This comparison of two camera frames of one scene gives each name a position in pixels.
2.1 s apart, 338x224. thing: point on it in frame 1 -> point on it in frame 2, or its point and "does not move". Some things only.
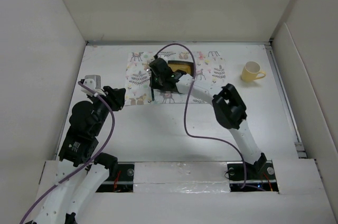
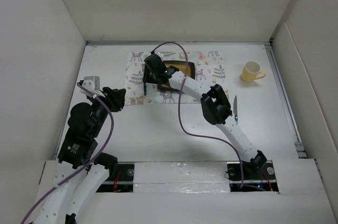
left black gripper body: x=114 y=103 does not move
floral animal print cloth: x=209 y=70 does not move
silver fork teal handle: x=149 y=71 -> x=143 y=70
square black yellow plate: x=187 y=67 does not move
